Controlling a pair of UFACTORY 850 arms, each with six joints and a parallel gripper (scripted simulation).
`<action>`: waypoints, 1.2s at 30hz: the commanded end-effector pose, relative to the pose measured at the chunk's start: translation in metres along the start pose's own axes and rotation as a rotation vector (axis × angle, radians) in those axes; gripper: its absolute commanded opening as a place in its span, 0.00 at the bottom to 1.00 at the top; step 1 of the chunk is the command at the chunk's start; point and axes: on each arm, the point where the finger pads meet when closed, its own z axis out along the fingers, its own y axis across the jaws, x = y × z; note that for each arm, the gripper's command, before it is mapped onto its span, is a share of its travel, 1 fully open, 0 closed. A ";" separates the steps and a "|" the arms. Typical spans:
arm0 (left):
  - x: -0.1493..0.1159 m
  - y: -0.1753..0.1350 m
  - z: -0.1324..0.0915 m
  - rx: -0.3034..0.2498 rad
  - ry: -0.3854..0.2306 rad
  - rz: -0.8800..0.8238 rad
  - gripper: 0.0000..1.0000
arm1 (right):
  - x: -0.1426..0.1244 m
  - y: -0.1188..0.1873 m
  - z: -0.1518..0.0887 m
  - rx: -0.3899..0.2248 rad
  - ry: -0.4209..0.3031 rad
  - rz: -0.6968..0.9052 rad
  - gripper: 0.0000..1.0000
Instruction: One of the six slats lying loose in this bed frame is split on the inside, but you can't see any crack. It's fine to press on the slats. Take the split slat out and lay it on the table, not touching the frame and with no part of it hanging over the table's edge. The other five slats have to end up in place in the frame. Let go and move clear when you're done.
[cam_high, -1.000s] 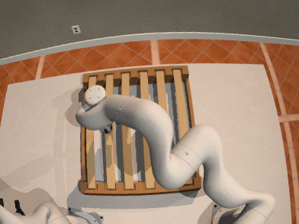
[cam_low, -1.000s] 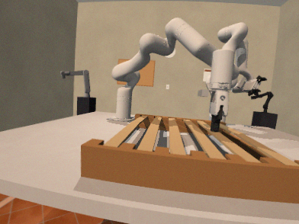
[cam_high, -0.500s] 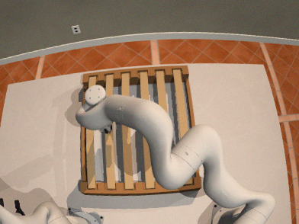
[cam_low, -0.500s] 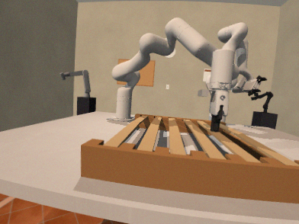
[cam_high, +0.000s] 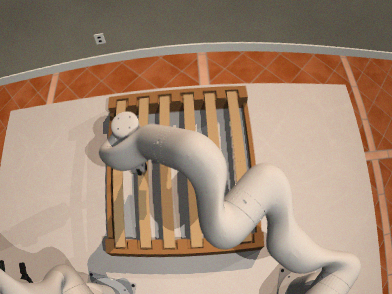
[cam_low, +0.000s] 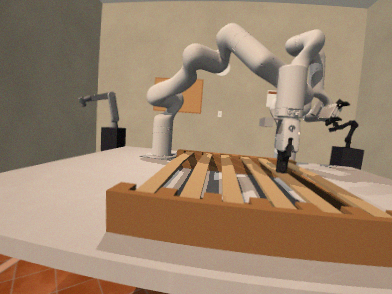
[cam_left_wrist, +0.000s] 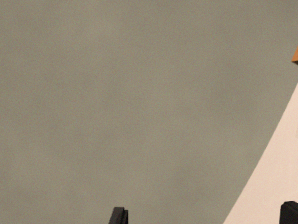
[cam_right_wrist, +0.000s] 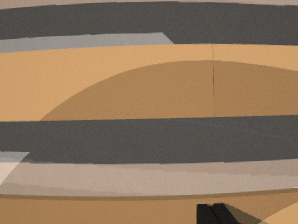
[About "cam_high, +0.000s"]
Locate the wooden bed frame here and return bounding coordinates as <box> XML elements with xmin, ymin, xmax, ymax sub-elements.
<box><xmin>105</xmin><ymin>86</ymin><xmax>264</xmax><ymax>257</ymax></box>

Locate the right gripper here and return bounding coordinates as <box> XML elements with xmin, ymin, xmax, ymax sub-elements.
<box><xmin>131</xmin><ymin>163</ymin><xmax>147</xmax><ymax>176</ymax></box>

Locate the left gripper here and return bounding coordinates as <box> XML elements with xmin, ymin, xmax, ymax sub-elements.
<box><xmin>0</xmin><ymin>260</ymin><xmax>33</xmax><ymax>283</ymax></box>

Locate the tan wooden slat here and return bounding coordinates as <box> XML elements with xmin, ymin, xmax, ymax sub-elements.
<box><xmin>138</xmin><ymin>98</ymin><xmax>152</xmax><ymax>248</ymax></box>
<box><xmin>184</xmin><ymin>94</ymin><xmax>203</xmax><ymax>247</ymax></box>
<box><xmin>113</xmin><ymin>100</ymin><xmax>126</xmax><ymax>247</ymax></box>
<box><xmin>204</xmin><ymin>93</ymin><xmax>220</xmax><ymax>149</ymax></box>
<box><xmin>159</xmin><ymin>96</ymin><xmax>175</xmax><ymax>248</ymax></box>
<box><xmin>227</xmin><ymin>91</ymin><xmax>252</xmax><ymax>242</ymax></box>

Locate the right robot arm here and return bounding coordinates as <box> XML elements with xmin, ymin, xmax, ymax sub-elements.
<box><xmin>99</xmin><ymin>111</ymin><xmax>361</xmax><ymax>294</ymax></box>

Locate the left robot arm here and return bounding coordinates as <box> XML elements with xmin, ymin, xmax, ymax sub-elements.
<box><xmin>0</xmin><ymin>264</ymin><xmax>130</xmax><ymax>294</ymax></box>

